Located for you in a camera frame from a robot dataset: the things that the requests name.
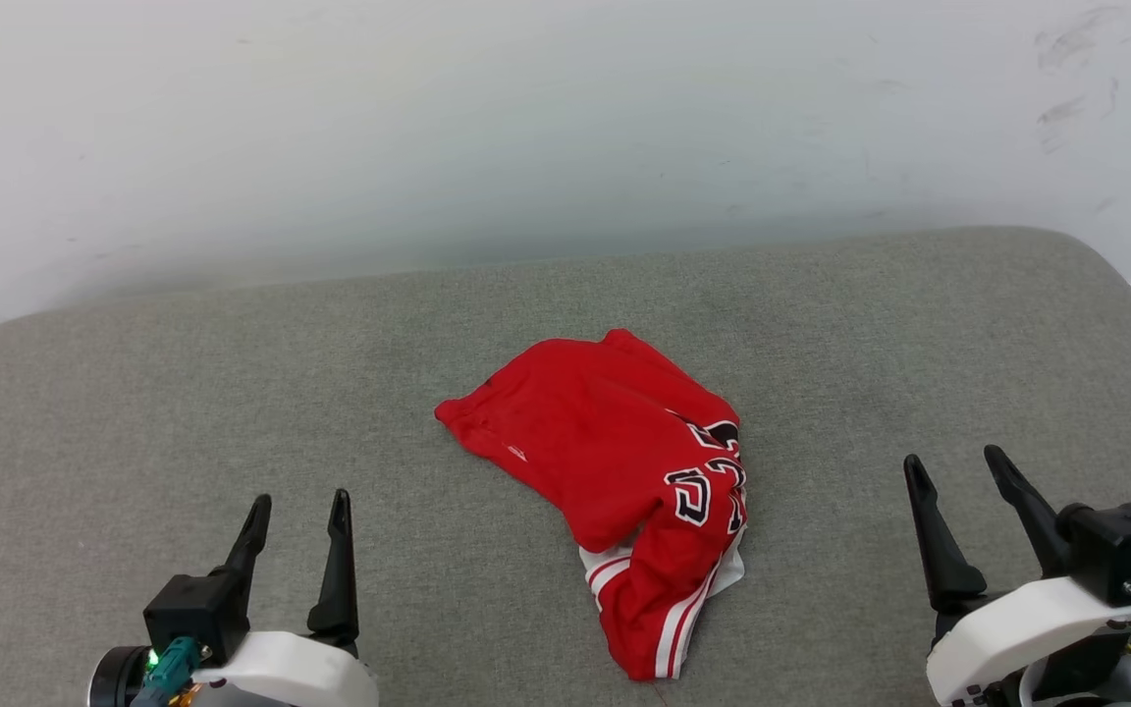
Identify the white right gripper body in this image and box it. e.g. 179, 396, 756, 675
926, 576, 1131, 707

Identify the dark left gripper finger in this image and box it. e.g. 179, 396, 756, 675
210, 494, 273, 590
306, 488, 361, 657

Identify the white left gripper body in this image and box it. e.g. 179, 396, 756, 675
192, 630, 380, 707

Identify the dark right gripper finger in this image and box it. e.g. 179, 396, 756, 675
903, 454, 989, 616
984, 444, 1069, 580

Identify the red basketball jersey garment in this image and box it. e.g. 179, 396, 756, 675
434, 328, 749, 681

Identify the grey fabric sofa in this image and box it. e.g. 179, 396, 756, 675
0, 226, 1131, 707

